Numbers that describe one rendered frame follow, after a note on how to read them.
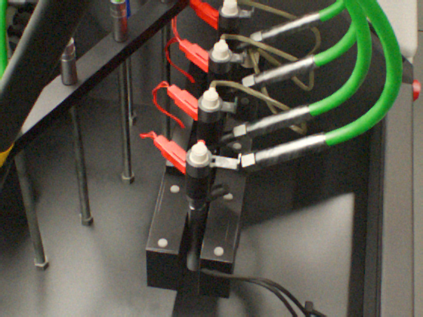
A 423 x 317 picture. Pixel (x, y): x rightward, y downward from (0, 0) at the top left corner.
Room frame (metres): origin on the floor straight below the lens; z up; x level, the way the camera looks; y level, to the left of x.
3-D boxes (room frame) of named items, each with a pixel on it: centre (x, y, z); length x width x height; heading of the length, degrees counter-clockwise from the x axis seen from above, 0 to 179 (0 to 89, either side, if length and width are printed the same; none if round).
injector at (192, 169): (0.57, 0.00, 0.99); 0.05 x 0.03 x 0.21; 84
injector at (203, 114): (0.65, 0.00, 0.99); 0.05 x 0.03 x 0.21; 84
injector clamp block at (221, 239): (0.70, 0.00, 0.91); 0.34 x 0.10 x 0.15; 174
